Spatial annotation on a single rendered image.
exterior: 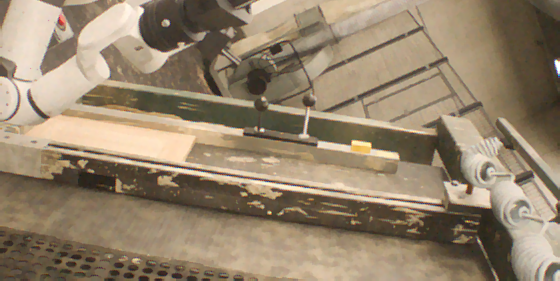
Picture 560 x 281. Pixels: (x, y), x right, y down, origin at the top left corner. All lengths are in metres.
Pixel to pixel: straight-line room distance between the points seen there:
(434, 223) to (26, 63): 0.87
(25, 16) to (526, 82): 10.01
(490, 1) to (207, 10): 9.35
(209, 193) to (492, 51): 9.28
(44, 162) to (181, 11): 0.56
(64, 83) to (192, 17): 0.27
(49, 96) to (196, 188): 0.39
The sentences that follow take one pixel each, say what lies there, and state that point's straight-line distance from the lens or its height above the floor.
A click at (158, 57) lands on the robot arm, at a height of 1.42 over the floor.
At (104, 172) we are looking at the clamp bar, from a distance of 1.37.
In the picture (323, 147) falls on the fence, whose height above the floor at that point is 1.52.
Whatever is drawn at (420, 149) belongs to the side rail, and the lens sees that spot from 1.95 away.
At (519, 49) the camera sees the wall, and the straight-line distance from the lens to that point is 10.57.
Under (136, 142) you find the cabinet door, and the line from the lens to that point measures 1.62.
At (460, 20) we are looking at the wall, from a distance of 10.14.
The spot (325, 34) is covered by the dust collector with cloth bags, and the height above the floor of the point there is 1.31.
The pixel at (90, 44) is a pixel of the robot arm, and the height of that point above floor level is 1.34.
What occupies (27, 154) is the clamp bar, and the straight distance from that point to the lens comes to 1.43.
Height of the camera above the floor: 1.75
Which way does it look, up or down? 11 degrees down
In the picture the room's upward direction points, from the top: 66 degrees clockwise
